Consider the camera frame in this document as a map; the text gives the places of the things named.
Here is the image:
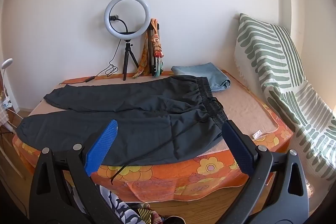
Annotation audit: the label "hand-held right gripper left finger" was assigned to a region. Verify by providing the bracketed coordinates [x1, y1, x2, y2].
[29, 119, 118, 224]

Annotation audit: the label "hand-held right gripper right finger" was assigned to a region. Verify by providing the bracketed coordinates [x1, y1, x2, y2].
[222, 120, 310, 224]

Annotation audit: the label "black pants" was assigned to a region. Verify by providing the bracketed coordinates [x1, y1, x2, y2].
[16, 75, 228, 185]

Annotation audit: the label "person's striped clothing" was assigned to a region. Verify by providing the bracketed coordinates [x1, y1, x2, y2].
[100, 185, 163, 224]

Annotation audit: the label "orange floral blanket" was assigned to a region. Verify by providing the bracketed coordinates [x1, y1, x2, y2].
[12, 69, 294, 201]

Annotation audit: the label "folded light blue jeans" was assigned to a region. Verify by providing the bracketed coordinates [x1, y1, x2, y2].
[171, 62, 231, 92]

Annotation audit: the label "small black tripod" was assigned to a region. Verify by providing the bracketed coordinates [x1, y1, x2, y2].
[122, 39, 139, 81]

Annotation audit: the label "orange patterned scarf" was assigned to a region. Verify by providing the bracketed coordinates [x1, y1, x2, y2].
[133, 18, 162, 79]

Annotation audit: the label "floral teal scarf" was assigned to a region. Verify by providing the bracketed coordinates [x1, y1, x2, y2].
[153, 39, 166, 79]

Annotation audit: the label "green striped white throw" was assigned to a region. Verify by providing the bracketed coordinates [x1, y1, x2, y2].
[234, 13, 336, 188]

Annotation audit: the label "white gooseneck lamp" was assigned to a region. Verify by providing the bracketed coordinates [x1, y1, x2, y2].
[0, 58, 13, 109]

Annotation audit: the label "black ring light cable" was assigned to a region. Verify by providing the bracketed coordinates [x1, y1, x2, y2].
[58, 40, 125, 86]

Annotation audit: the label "white wire rack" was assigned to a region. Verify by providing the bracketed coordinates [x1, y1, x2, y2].
[0, 106, 25, 135]

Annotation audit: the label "white ring light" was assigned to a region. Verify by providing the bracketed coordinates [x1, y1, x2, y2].
[104, 0, 152, 36]

